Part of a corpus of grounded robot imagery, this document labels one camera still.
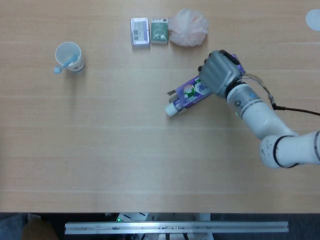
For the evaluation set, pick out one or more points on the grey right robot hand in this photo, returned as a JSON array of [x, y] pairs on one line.
[[220, 72]]

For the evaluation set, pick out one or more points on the purple toothpaste box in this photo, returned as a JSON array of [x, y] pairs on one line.
[[192, 93]]

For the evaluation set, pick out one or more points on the white-capped blue tube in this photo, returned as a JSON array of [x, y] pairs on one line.
[[175, 107]]

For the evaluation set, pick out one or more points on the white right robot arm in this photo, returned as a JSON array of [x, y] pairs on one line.
[[270, 122]]

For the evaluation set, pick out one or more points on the green soap box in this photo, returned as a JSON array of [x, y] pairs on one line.
[[159, 31]]

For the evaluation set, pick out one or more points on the lavender soap box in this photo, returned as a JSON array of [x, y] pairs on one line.
[[140, 32]]

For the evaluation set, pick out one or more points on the pink mesh bath sponge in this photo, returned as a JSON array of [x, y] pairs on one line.
[[188, 27]]

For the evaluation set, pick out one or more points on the white paper cup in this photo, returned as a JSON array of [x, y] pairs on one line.
[[71, 58]]

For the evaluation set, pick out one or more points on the blue toothbrush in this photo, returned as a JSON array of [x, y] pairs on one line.
[[65, 65]]

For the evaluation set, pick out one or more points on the aluminium extrusion rail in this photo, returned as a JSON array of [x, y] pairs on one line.
[[175, 228]]

